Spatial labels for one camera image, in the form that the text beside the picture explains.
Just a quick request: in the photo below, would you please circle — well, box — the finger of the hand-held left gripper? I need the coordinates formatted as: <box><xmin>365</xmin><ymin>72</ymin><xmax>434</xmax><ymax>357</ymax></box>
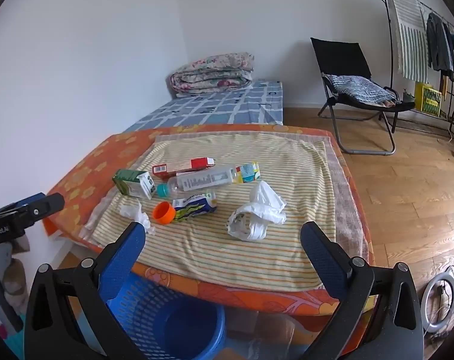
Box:
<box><xmin>22</xmin><ymin>193</ymin><xmax>65</xmax><ymax>227</ymax></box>
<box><xmin>2</xmin><ymin>192</ymin><xmax>48</xmax><ymax>214</ymax></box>

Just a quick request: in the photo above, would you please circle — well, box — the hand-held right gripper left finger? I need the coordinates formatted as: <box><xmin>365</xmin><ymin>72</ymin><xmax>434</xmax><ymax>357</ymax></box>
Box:
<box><xmin>23</xmin><ymin>221</ymin><xmax>153</xmax><ymax>360</ymax></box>

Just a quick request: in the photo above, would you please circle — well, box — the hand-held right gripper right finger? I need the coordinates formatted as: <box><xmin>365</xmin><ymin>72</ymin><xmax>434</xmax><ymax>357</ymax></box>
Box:
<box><xmin>300</xmin><ymin>220</ymin><xmax>426</xmax><ymax>360</ymax></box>

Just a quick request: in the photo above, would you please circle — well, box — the white tissue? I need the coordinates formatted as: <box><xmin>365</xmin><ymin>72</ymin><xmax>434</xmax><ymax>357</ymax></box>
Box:
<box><xmin>117</xmin><ymin>199</ymin><xmax>156</xmax><ymax>235</ymax></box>

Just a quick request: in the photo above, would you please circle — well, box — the orange plastic cap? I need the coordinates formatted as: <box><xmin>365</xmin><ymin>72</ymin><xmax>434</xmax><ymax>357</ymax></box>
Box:
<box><xmin>153</xmin><ymin>201</ymin><xmax>176</xmax><ymax>225</ymax></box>

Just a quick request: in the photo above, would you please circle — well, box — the green and white carton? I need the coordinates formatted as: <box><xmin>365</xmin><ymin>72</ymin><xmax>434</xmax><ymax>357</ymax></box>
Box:
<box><xmin>112</xmin><ymin>169</ymin><xmax>157</xmax><ymax>200</ymax></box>

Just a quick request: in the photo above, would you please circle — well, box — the white plastic bag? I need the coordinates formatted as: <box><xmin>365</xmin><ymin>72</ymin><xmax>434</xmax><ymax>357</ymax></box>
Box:
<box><xmin>227</xmin><ymin>180</ymin><xmax>287</xmax><ymax>241</ymax></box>

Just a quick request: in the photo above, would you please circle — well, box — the blue and yellow snack packet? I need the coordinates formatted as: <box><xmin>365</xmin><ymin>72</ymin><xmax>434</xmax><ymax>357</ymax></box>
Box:
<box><xmin>172</xmin><ymin>191</ymin><xmax>218</xmax><ymax>223</ymax></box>

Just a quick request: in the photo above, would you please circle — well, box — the blue plastic basket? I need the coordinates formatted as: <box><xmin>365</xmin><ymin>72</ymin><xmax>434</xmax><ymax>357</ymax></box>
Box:
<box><xmin>77</xmin><ymin>272</ymin><xmax>227</xmax><ymax>360</ymax></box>

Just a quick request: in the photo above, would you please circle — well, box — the clear plastic bottle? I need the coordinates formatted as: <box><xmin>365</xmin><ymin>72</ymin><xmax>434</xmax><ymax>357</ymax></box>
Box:
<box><xmin>156</xmin><ymin>165</ymin><xmax>242</xmax><ymax>198</ymax></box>

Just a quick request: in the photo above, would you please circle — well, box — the white printed carton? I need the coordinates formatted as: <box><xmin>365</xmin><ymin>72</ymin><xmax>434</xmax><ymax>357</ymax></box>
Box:
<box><xmin>234</xmin><ymin>161</ymin><xmax>261</xmax><ymax>184</ymax></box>

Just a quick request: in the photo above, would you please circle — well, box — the red and white cardboard box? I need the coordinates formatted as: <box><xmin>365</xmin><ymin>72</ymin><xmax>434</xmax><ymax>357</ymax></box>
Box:
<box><xmin>152</xmin><ymin>157</ymin><xmax>216</xmax><ymax>179</ymax></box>

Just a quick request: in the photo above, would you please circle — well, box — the orange patterned mattress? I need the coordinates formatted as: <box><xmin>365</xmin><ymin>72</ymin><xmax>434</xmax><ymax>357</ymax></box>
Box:
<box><xmin>43</xmin><ymin>123</ymin><xmax>377</xmax><ymax>317</ymax></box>

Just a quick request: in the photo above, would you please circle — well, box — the yellow striped cloth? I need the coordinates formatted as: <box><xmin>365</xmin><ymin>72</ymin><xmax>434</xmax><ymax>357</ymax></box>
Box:
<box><xmin>79</xmin><ymin>135</ymin><xmax>334</xmax><ymax>292</ymax></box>

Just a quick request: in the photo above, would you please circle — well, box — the teal plastic object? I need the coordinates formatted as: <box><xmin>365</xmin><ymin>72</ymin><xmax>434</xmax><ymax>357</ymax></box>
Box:
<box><xmin>2</xmin><ymin>315</ymin><xmax>26</xmax><ymax>360</ymax></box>

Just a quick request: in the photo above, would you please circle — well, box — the blue plaid cushion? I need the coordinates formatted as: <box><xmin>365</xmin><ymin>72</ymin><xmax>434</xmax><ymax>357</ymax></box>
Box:
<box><xmin>322</xmin><ymin>74</ymin><xmax>400</xmax><ymax>107</ymax></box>

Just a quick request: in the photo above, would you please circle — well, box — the blue checked mattress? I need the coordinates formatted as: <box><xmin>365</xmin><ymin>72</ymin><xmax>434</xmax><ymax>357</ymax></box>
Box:
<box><xmin>122</xmin><ymin>79</ymin><xmax>285</xmax><ymax>133</ymax></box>

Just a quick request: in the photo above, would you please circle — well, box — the black clothes rack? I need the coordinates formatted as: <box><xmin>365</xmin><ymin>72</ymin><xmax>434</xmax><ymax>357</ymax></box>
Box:
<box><xmin>375</xmin><ymin>0</ymin><xmax>454</xmax><ymax>139</ymax></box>

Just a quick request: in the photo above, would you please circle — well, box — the yellow bag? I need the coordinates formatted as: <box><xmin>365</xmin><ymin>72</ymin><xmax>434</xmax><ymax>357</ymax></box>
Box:
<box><xmin>414</xmin><ymin>82</ymin><xmax>443</xmax><ymax>117</ymax></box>

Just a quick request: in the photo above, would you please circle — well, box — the folded floral quilt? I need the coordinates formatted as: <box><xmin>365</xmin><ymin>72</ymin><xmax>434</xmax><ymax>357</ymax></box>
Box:
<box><xmin>170</xmin><ymin>52</ymin><xmax>255</xmax><ymax>99</ymax></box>

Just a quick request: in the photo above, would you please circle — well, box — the black folding chair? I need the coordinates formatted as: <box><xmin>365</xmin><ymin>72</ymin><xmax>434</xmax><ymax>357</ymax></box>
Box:
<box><xmin>310</xmin><ymin>37</ymin><xmax>417</xmax><ymax>156</ymax></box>

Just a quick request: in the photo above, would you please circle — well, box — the green striped hanging towel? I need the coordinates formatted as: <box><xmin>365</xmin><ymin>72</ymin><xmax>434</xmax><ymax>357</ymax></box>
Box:
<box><xmin>384</xmin><ymin>0</ymin><xmax>430</xmax><ymax>82</ymax></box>

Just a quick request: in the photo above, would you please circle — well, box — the dark hanging jacket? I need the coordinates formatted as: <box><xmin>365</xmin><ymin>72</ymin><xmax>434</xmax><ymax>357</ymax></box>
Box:
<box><xmin>425</xmin><ymin>12</ymin><xmax>454</xmax><ymax>73</ymax></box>

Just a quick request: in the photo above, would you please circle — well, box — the white ring light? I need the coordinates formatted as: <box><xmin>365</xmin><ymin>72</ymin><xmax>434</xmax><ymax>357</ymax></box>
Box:
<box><xmin>421</xmin><ymin>272</ymin><xmax>454</xmax><ymax>334</ymax></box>

